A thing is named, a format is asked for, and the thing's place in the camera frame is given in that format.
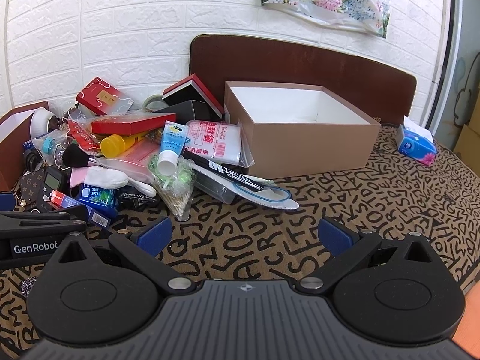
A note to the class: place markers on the black digital device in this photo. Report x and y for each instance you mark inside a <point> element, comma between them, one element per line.
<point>53,179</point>

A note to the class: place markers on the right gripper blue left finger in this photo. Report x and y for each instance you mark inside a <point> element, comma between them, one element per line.
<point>140,250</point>

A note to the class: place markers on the black white marker pack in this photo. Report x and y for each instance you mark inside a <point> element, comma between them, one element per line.
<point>223,171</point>

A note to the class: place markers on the white round jar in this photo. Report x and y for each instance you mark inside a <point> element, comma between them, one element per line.
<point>42,122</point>

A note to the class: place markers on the pink printed zip bag pack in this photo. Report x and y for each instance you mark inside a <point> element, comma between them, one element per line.
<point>218,142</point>

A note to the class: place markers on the large brown cardboard box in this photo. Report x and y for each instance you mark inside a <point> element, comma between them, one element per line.
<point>299,130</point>

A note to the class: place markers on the blue tissue pack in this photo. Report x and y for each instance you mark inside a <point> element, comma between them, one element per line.
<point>416,142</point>

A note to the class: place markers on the yellow plastic bottle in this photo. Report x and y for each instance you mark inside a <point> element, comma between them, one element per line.
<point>114,145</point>

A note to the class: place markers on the red black open gift box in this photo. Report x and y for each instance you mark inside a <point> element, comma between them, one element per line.
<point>192,88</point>

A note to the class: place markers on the red white patterned box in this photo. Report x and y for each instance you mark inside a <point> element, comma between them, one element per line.
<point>103,99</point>

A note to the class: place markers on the brown box at left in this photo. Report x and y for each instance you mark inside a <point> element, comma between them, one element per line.
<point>15,125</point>

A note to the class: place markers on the red blue small box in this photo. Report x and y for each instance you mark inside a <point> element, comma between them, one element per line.
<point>59,199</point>

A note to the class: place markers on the pink white sock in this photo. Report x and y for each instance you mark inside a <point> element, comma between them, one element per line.
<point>97,176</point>

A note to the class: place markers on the blue green gum box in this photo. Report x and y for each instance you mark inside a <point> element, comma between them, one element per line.
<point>102,200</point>

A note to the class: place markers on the flat red box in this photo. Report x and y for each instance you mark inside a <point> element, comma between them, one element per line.
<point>130,124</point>

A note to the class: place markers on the blue white cream tube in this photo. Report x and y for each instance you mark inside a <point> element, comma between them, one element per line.
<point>171,146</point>

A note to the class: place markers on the white insole with blue band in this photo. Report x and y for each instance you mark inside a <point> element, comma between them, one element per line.
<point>225,191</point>

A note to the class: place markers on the brown monogram pouch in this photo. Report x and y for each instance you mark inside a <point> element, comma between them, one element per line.
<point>29,188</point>

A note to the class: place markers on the black makeup brush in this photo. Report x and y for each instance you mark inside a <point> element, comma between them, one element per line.
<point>75,157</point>

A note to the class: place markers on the cotton swab bag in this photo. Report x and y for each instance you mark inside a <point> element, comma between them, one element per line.
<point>179,204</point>

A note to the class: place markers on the dark brown wooden board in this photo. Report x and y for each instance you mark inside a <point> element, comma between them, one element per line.
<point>383,92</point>

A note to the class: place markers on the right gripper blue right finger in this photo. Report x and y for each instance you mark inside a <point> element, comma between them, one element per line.
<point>351,252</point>

